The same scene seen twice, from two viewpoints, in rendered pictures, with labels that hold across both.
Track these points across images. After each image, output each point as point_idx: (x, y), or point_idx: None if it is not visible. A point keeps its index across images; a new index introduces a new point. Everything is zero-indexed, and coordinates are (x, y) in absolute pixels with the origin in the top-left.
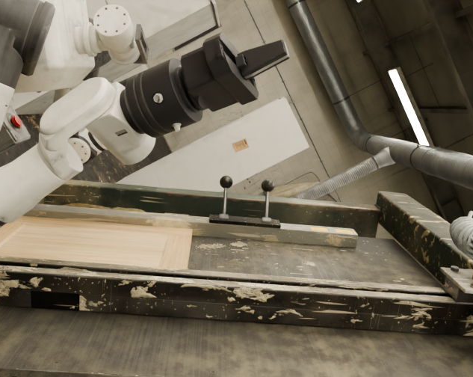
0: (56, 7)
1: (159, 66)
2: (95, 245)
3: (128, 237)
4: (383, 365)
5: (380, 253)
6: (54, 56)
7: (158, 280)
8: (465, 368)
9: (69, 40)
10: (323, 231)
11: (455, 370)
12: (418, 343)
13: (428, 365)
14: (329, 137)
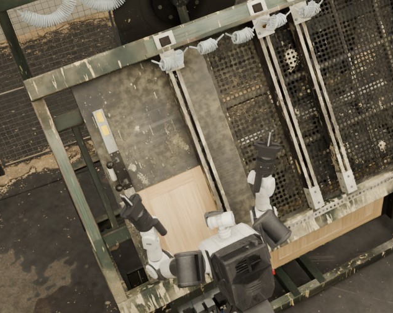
0: (248, 230)
1: (272, 165)
2: (178, 220)
3: (162, 213)
4: (204, 92)
5: (100, 95)
6: (245, 224)
7: (215, 170)
8: (194, 66)
9: (234, 230)
10: (108, 127)
11: (197, 69)
12: (186, 81)
13: (197, 78)
14: None
